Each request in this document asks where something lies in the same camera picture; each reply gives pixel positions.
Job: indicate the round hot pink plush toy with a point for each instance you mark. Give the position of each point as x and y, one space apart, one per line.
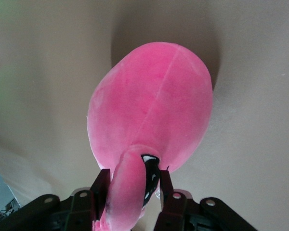
149 108

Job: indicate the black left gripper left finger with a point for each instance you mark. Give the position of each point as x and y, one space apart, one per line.
82 211

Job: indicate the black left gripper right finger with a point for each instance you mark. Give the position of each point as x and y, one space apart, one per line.
180 214

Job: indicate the brown table mat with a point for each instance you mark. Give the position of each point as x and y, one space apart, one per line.
38 96

